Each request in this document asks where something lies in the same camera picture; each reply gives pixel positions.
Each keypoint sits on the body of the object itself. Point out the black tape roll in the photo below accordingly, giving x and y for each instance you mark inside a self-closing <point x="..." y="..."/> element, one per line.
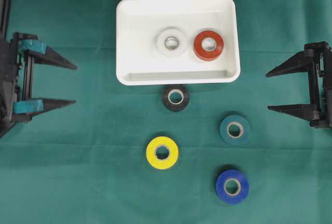
<point x="175" y="98"/>

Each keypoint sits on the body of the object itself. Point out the yellow tape roll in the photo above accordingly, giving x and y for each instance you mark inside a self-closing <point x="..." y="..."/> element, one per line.
<point x="162" y="153"/>

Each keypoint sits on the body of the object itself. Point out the blue tape roll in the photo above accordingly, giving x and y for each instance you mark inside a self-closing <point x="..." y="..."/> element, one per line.
<point x="232" y="187"/>

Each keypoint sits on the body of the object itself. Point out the white plastic case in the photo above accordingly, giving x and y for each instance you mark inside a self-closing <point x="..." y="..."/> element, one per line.
<point x="155" y="41"/>

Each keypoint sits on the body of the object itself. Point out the red tape roll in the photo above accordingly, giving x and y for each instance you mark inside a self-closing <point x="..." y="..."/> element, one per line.
<point x="208" y="45"/>

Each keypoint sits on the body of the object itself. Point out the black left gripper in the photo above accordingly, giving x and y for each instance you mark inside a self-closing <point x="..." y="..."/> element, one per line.
<point x="12" y="110"/>

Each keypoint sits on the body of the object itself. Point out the green tape roll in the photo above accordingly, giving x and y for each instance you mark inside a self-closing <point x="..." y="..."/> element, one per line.
<point x="235" y="130"/>

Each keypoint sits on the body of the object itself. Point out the black aluminium frame rail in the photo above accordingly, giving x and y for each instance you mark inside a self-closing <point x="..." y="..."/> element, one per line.
<point x="4" y="15"/>

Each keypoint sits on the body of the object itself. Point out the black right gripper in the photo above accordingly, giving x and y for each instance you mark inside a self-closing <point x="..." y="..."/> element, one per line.
<point x="316" y="60"/>

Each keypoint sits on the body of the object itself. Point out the white tape roll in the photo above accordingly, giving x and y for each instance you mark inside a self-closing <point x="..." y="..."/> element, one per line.
<point x="172" y="42"/>

